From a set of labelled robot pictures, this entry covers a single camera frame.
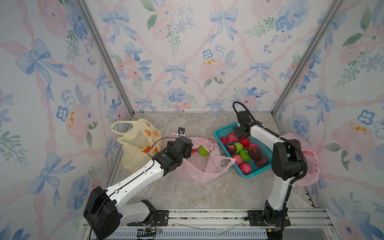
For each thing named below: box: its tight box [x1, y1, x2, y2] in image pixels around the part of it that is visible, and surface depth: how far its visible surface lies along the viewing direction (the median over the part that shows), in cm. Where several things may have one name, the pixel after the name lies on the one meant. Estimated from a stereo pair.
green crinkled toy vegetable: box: [234, 142, 244, 154], surface depth 96 cm
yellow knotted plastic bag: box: [110, 118, 162, 173], surface depth 90 cm
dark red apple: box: [227, 144, 237, 155], surface depth 94 cm
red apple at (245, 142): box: [239, 137, 250, 148], surface depth 98 cm
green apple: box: [239, 149, 252, 162], surface depth 92 cm
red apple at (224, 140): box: [220, 137, 229, 146], surface depth 101 cm
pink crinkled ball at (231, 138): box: [227, 132, 239, 143], surface depth 100 cm
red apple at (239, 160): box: [232, 154, 243, 166], surface depth 90 cm
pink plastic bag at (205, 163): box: [171, 132, 236, 183], surface depth 86 cm
